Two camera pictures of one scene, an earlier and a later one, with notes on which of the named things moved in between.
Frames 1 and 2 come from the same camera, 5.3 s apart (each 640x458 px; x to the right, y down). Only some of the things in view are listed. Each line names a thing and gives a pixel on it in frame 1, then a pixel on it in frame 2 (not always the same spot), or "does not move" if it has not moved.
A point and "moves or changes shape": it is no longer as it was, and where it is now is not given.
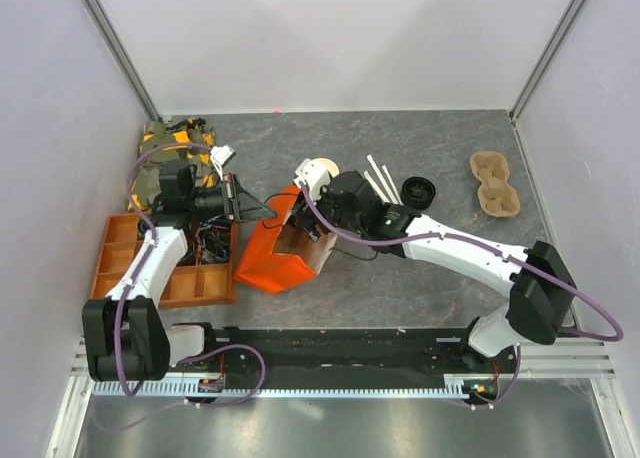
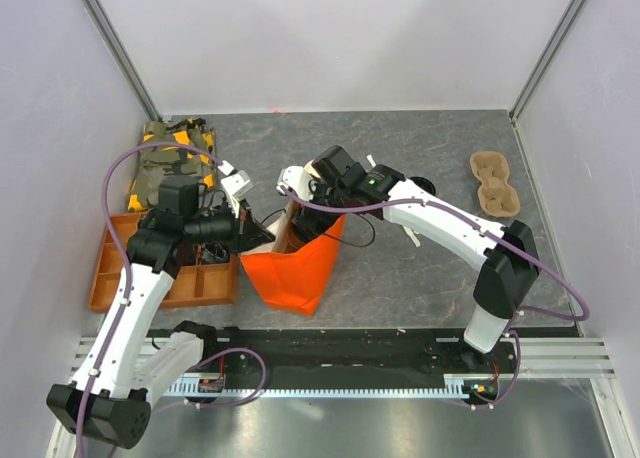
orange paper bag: [276, 254] moves or changes shape
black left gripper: [242, 205] to [250, 233]
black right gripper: [304, 217] does not move
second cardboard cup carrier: [495, 196] does not move
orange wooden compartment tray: [189, 285] does not move
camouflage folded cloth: [148, 170] does not move
